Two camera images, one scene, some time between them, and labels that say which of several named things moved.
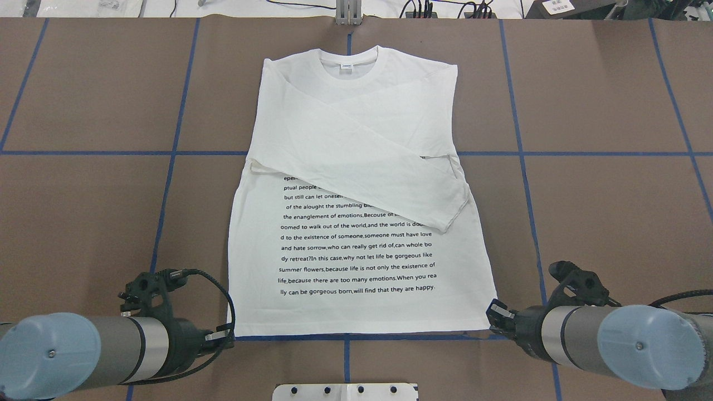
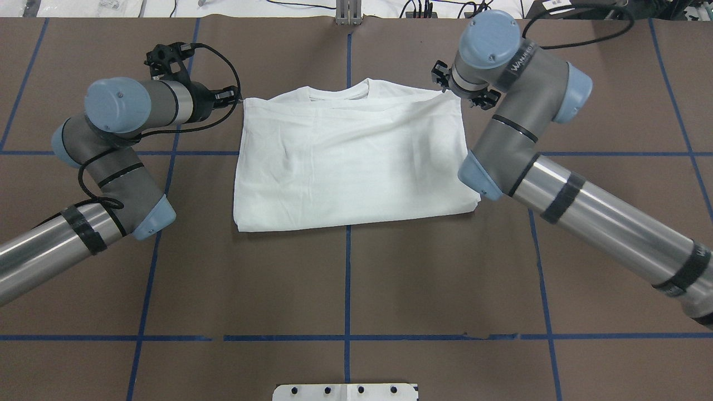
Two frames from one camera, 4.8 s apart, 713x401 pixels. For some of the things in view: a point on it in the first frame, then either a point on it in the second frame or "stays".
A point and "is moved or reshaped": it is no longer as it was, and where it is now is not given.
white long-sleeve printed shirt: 353,215 is moved or reshaped
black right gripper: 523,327 → 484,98
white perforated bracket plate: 346,392 stays
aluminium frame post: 348,12 stays
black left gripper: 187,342 → 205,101
